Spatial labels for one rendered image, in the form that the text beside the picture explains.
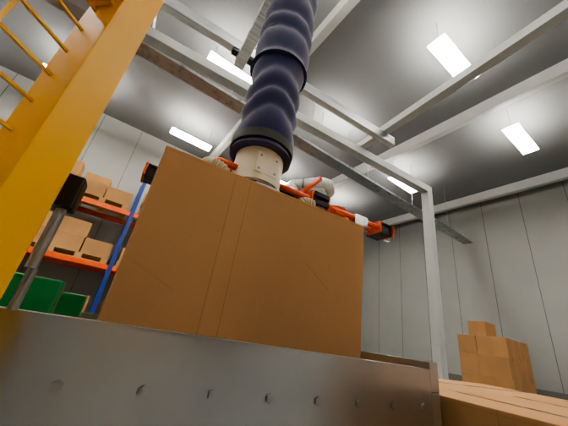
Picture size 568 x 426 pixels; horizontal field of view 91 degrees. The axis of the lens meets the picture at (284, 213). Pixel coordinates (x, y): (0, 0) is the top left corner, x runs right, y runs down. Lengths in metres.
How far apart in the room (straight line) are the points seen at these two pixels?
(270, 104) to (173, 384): 0.86
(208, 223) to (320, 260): 0.31
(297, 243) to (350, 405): 0.36
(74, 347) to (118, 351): 0.05
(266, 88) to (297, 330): 0.80
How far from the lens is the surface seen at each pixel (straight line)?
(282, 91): 1.09
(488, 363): 8.32
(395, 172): 4.52
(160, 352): 0.44
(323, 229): 0.78
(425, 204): 4.97
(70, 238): 8.04
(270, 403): 0.50
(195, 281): 0.61
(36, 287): 0.55
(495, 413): 0.80
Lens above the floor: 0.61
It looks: 24 degrees up
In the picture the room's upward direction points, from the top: 9 degrees clockwise
